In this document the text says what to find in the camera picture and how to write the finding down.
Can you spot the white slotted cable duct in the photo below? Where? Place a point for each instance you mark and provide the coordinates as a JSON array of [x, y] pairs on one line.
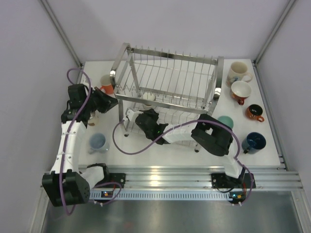
[[163, 195]]

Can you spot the mint green mug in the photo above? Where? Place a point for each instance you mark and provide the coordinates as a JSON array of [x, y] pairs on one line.
[[228, 121]]

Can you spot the navy blue mug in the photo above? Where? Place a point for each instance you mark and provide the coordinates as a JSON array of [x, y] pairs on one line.
[[253, 143]]

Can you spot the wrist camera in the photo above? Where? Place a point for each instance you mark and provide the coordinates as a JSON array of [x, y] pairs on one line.
[[131, 114], [84, 81]]

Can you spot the cream floral mug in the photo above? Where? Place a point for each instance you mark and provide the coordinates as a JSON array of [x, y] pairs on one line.
[[238, 72]]

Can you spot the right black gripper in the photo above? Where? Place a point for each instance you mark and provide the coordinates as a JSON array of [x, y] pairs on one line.
[[151, 112]]

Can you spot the white steel cup wood band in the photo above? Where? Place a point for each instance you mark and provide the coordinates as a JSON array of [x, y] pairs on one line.
[[148, 96]]

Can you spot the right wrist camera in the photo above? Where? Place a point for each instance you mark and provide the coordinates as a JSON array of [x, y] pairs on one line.
[[131, 114]]

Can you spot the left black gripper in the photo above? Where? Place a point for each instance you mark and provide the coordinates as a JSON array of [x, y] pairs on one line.
[[108, 102]]

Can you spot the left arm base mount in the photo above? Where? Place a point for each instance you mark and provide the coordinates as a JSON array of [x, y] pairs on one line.
[[116, 177]]

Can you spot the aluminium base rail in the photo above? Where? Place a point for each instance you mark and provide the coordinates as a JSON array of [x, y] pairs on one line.
[[199, 178]]

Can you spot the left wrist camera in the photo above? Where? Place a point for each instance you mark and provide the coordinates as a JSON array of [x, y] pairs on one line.
[[84, 81]]

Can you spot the stainless steel dish rack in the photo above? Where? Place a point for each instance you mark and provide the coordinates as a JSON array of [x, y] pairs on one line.
[[184, 86]]

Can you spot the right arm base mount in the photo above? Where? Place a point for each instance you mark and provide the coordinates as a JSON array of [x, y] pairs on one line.
[[222, 181]]

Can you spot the small cream steel tumbler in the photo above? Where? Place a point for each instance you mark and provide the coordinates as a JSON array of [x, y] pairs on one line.
[[94, 119]]

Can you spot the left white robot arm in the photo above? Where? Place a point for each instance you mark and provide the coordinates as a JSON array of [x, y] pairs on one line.
[[64, 184]]

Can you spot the orange cup black interior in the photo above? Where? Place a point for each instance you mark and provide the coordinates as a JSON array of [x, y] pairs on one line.
[[254, 112]]

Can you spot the light blue mug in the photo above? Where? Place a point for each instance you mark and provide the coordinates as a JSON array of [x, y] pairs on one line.
[[98, 143]]

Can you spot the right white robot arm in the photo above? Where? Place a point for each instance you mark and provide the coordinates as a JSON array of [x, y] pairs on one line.
[[209, 133]]

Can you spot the orange mug white interior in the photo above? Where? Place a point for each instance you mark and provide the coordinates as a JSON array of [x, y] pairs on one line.
[[105, 85]]

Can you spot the white cup orange handle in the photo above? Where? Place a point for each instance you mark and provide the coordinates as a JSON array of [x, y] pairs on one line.
[[240, 91]]

